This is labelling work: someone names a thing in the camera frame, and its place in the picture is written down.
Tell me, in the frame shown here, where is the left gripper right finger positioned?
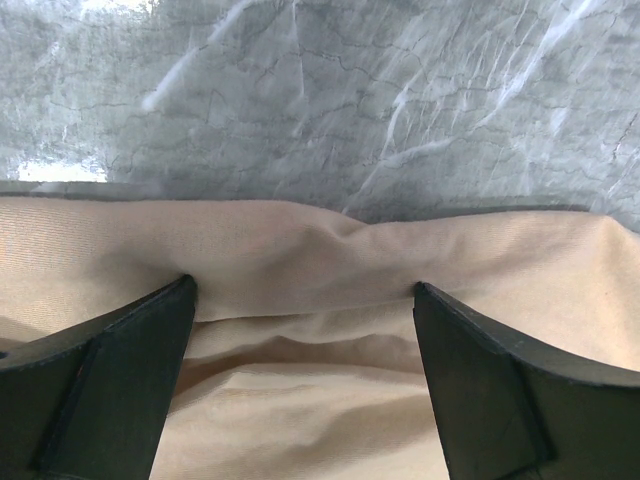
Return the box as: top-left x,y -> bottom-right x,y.
413,283 -> 639,479

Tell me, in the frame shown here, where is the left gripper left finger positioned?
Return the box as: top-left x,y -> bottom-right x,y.
1,276 -> 197,479

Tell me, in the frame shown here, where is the beige t-shirt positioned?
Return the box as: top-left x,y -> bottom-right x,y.
1,197 -> 639,479

